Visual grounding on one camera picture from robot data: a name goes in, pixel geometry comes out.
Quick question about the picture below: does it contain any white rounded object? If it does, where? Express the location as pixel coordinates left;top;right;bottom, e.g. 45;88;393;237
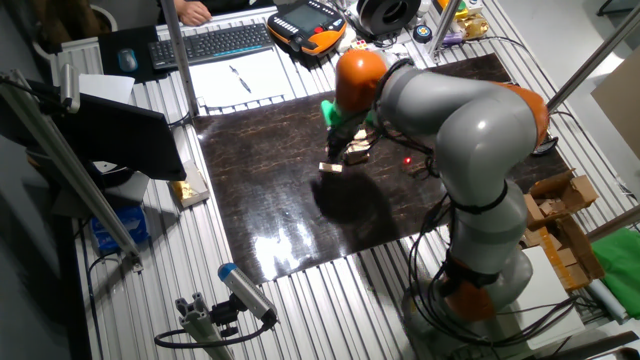
335;27;357;54

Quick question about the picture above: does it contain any wooden object behind robot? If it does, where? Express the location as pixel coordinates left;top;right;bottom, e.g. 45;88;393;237
519;169;606;294

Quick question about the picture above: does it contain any silver camera on frame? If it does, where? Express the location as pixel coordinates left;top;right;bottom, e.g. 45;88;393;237
58;62;82;115

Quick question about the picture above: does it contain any upright aluminium post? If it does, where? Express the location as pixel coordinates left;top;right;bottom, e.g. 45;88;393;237
427;0;464;57
159;0;201;119

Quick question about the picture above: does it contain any slanted aluminium frame bar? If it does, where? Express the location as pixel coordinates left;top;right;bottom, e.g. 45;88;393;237
0;69;144;272

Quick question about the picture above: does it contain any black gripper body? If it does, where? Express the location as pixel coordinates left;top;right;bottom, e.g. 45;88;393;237
328;119;367;150

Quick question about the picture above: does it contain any orange and black teach pendant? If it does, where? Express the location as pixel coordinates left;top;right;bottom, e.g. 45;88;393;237
266;0;348;57

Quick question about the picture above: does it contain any green cloth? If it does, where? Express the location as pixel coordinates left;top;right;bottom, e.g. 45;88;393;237
591;227;640;320

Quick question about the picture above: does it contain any black flat monitor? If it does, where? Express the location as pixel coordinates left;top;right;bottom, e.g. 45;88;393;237
0;79;187;182

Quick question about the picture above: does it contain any grey rolled sheet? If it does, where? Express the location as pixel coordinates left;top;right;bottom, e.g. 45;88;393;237
587;279;629;324

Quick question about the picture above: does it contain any aluminium profile camera stand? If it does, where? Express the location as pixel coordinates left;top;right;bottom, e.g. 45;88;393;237
174;293;234;360

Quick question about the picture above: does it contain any black mouse pad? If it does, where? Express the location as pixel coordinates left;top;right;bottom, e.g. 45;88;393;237
97;24;170;84

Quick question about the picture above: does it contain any tan cardboard sheet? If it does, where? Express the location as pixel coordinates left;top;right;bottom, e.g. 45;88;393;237
591;49;640;161

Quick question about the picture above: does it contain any black camera cable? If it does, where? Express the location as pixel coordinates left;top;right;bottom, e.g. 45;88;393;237
153;319;277;350

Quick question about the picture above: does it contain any wooden Jenga tower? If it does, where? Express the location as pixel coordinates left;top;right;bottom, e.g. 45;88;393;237
344;128;374;166

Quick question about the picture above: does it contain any silver camera with blue end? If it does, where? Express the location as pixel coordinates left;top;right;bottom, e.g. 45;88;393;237
217;262;279;324

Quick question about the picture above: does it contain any box with yellow contents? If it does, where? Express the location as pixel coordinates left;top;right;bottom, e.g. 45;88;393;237
169;159;211;209

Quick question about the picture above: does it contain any white paper sheet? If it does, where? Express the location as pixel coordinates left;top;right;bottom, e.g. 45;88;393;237
188;47;296;112
78;73;136;105

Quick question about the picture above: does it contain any dark pen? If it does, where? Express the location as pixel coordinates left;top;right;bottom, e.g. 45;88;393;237
229;64;253;94

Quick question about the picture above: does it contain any dark marble pattern mat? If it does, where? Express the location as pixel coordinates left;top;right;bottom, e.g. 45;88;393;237
193;52;571;286

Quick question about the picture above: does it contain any person's hand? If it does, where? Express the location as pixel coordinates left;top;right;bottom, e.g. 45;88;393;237
173;0;213;27

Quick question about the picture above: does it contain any black computer keyboard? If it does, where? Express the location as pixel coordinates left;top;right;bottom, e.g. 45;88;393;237
147;22;276;71

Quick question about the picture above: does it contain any gold shiny object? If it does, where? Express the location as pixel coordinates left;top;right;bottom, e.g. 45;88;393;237
457;13;491;42

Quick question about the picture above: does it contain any blue tissue packet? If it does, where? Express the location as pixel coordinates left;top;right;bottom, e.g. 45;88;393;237
90;205;150;254

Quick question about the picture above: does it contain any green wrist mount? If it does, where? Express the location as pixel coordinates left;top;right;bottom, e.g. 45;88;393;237
320;98;377;129

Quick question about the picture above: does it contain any dark computer mouse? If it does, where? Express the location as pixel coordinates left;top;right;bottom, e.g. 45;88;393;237
117;47;139;74

